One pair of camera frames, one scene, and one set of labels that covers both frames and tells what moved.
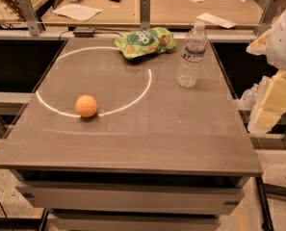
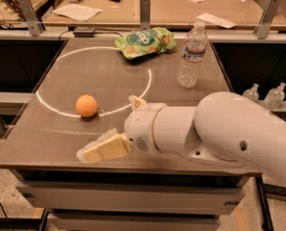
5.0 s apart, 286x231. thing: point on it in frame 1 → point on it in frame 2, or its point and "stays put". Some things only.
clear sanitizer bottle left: [248, 98] stays put
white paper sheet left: [78, 12] stays put
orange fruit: [86, 106] stays put
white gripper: [283, 45] → [140, 129]
